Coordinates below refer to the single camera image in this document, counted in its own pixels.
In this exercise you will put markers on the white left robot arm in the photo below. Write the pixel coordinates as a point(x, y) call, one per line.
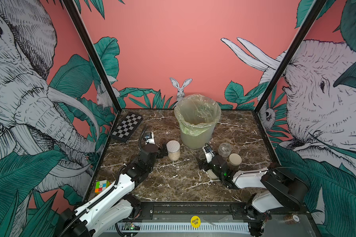
point(115, 203)

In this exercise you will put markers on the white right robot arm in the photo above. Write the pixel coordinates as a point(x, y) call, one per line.
point(283, 188)

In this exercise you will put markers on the yellow round sticker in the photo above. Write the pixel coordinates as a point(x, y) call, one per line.
point(195, 222)

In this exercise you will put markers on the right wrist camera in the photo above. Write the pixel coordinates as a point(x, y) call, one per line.
point(209, 153)

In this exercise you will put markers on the white slotted cable duct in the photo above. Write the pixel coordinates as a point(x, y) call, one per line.
point(166, 227)

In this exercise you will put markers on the white bin with green bag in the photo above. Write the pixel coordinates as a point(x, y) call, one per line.
point(197, 116)

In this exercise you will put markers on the jar with patterned lid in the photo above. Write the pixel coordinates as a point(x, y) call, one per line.
point(174, 150)

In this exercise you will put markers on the colourful puzzle cube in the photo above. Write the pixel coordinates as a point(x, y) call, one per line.
point(101, 185)

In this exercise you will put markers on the black white checkerboard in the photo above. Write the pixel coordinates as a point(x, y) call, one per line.
point(125, 129)

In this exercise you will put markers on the copper wire spool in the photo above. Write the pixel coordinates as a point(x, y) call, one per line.
point(291, 219)

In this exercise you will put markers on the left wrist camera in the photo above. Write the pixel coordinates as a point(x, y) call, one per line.
point(148, 137)

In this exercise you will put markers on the rice jar with beige lid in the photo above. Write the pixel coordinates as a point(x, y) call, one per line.
point(224, 149)

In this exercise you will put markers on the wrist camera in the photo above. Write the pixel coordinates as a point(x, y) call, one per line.
point(209, 153)
point(148, 137)

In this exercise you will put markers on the small green circuit board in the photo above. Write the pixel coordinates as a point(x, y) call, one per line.
point(131, 227)

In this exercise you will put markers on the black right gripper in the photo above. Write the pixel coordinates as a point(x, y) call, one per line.
point(218, 157)

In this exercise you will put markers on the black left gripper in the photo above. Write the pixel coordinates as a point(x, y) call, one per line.
point(160, 153)

